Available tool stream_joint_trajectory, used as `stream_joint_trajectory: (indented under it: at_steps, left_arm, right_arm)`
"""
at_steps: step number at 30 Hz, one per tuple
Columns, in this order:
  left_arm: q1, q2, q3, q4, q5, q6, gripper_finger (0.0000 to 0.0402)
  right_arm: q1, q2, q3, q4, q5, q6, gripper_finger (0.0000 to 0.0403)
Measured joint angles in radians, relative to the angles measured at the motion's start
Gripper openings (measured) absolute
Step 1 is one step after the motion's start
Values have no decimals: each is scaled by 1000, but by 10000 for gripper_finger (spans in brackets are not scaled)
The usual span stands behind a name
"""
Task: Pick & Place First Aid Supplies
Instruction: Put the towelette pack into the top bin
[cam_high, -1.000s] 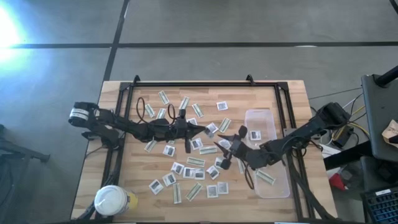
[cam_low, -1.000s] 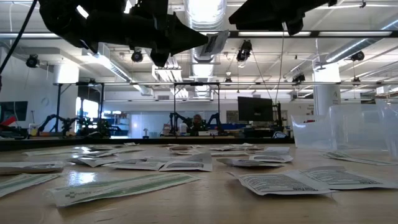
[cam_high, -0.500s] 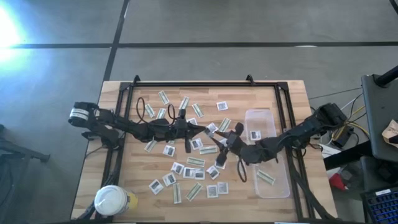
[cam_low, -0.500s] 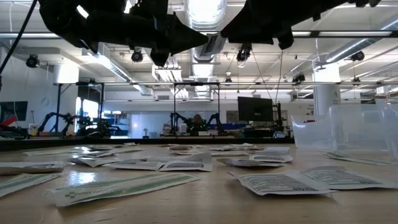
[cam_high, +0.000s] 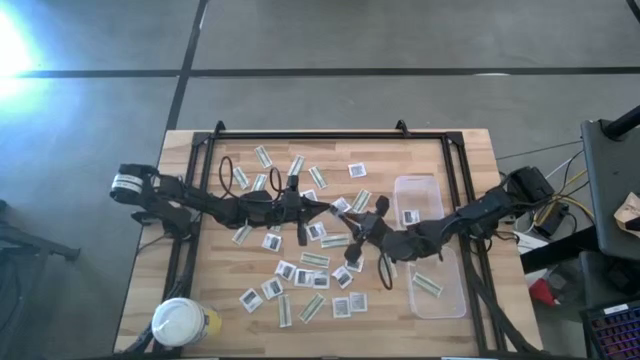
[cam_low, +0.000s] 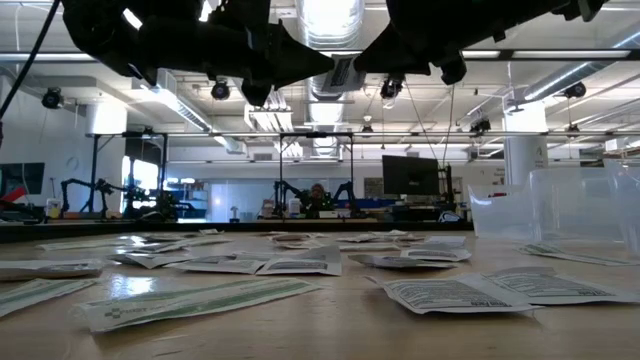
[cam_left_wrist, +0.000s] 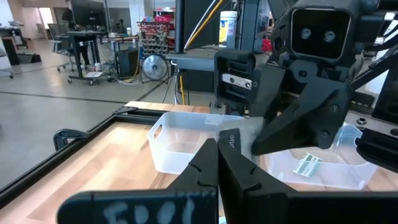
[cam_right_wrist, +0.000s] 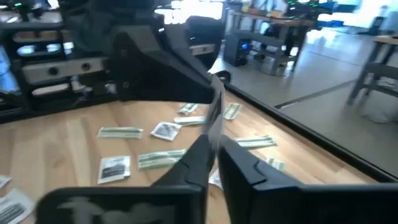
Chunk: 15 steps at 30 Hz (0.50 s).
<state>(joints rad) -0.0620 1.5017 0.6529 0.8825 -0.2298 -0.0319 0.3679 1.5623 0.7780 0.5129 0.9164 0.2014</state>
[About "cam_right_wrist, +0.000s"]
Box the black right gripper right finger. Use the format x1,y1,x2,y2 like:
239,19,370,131
217,135,398,224

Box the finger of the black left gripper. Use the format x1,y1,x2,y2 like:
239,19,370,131
215,70,233,83
108,30,215,104

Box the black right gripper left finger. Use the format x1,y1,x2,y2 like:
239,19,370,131
35,134,216,224

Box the black computer tower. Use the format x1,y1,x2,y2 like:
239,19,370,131
223,30,261,68

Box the wooden background table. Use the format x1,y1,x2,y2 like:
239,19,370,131
228,9,317,75

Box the background robot green lights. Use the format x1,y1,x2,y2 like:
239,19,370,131
284,0,330,19

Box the grey background table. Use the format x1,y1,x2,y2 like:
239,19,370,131
346,34,398,106

